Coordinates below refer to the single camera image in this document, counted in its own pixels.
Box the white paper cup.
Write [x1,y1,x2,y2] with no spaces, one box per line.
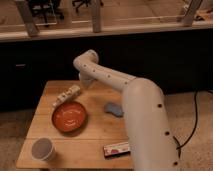
[31,138,56,162]

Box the red and white box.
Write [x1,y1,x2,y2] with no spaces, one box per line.
[103,142,130,158]

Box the black office chair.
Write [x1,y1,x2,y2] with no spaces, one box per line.
[72,0,104,13]
[26,0,64,23]

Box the blue sponge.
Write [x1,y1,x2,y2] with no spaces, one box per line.
[104,103,123,117]

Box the wooden table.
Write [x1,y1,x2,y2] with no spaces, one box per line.
[17,81,134,171]

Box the black office chair right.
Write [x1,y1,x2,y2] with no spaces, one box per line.
[72,0,104,13]

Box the black cable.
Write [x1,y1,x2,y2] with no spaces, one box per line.
[173,91,199,158]

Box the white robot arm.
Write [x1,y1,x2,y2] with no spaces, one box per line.
[73,50,181,171]

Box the orange ceramic bowl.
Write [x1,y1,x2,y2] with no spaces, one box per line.
[52,101,87,133]

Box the dark cabinet counter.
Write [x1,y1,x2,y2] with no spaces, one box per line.
[0,29,213,111]

